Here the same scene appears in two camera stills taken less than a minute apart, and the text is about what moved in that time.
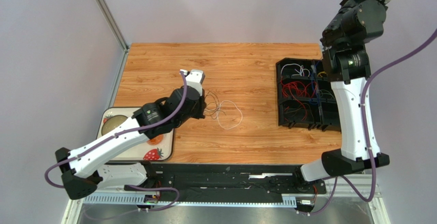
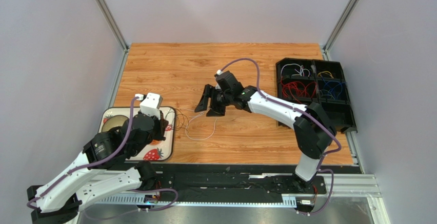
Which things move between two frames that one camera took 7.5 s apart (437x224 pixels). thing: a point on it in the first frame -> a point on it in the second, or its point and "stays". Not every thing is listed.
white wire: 300,74 stays
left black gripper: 200,114 -> 162,124
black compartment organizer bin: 306,99 stays
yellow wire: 319,73 stays
